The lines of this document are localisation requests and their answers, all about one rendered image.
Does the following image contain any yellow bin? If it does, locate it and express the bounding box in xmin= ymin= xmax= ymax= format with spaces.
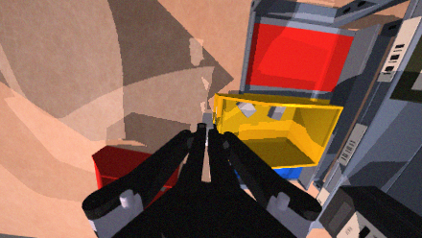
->
xmin=213 ymin=93 xmax=343 ymax=169

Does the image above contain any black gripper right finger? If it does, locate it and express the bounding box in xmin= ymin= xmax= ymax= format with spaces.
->
xmin=206 ymin=113 xmax=322 ymax=238

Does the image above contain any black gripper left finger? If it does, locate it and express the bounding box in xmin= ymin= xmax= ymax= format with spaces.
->
xmin=82 ymin=113 xmax=207 ymax=238

